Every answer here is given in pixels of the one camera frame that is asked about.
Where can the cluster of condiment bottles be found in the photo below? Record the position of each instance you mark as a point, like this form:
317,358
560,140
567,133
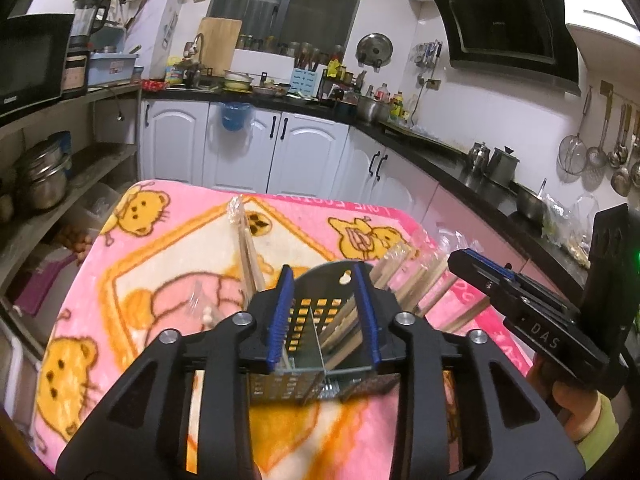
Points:
395,105

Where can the steel spoon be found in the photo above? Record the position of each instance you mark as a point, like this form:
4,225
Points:
615,155

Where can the steel pot lid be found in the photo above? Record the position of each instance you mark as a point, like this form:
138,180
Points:
374,50

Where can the steel ladle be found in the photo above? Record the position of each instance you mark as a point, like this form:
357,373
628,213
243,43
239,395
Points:
621,180
596,156

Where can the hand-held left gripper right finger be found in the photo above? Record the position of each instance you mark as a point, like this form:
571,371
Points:
369,320

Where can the wooden cutting board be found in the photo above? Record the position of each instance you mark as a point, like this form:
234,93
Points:
220,45

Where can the black microwave oven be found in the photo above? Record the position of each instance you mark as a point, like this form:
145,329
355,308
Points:
30,65

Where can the hanging kitchen tools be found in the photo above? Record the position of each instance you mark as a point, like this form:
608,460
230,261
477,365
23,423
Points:
429,55

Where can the metal shelf rack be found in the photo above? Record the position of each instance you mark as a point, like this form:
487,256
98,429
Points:
115,125

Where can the steel bowl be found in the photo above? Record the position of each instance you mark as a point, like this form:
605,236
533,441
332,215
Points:
530,205

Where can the pink storage canister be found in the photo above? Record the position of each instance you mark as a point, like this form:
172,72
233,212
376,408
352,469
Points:
75,75

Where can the row of glass jars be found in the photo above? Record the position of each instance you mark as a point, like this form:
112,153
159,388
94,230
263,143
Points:
300,50

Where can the black range hood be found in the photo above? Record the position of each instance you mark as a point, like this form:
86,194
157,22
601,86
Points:
505,20

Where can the black blender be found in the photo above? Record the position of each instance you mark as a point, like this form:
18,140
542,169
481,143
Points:
89,15

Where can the black kitchen countertop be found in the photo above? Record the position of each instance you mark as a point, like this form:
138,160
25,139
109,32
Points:
440,160

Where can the blue knife block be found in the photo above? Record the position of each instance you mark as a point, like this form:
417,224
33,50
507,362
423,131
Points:
304,82

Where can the steel stockpot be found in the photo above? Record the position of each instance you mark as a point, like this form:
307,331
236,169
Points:
372,110

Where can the steel canister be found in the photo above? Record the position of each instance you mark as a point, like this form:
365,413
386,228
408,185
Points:
502,165

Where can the light blue plastic bin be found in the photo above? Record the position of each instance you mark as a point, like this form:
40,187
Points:
112,67

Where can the wall power socket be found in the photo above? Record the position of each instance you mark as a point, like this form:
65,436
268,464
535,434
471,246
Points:
432,83

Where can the dark framed window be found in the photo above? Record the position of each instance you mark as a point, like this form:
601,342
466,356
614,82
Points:
280,5

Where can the pile of brown eggs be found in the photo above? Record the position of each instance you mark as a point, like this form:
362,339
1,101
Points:
75,245

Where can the yellow bowl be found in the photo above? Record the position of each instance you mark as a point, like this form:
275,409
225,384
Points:
237,80

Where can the clear plastic bag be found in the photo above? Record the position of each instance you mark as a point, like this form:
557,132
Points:
582,240

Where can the pile of wooden chopsticks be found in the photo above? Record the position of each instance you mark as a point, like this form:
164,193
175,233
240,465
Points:
395,265

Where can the steel kettle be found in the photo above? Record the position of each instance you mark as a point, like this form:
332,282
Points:
479,157

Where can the kitchen faucet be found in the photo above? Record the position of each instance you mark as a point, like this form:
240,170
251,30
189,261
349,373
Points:
189,50

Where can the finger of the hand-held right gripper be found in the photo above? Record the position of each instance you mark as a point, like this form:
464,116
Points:
492,262
475,272

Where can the blue plastic bag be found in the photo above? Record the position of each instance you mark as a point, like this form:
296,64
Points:
234,117

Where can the clear plastic wrapper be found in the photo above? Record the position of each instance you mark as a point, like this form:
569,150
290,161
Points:
202,310

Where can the dark green utensil basket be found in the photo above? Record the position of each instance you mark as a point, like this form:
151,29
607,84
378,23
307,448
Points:
320,282

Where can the plastic bag of vegetables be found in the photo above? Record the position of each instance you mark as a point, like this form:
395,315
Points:
555,220

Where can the person's right hand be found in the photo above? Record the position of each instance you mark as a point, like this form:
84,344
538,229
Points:
570,405

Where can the pink printed bear blanket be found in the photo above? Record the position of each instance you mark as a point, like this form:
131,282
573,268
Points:
150,240

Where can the person's right forearm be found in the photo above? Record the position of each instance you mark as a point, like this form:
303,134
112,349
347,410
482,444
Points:
602,425

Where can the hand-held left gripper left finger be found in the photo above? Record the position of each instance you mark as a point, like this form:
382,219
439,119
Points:
278,325

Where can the stack of steel pots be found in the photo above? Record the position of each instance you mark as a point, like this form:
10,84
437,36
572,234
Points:
45,180

